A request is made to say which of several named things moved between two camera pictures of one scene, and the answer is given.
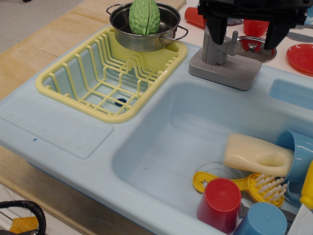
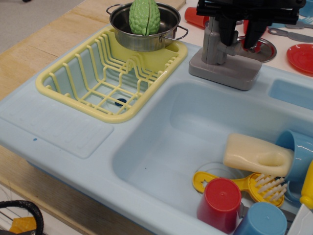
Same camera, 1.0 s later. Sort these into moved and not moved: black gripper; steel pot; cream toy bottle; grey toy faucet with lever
Moved: black gripper
Not moved: cream toy bottle; grey toy faucet with lever; steel pot
